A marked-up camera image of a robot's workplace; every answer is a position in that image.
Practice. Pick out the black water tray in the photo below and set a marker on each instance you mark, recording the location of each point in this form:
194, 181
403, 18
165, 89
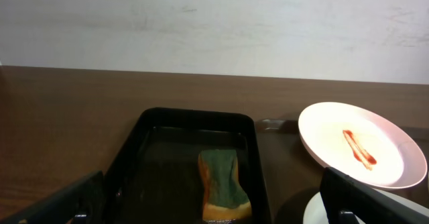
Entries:
155, 177

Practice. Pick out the white plate with ketchup streak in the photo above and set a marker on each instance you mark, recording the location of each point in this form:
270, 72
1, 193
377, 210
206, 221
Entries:
362, 144

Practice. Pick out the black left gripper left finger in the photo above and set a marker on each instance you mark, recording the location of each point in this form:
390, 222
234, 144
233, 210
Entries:
82, 201

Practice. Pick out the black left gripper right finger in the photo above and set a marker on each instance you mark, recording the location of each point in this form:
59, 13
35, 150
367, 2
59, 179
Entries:
347, 200

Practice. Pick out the brown serving tray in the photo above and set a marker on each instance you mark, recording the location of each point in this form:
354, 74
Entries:
292, 176

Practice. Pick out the green and orange sponge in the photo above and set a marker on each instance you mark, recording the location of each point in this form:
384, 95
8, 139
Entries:
224, 198

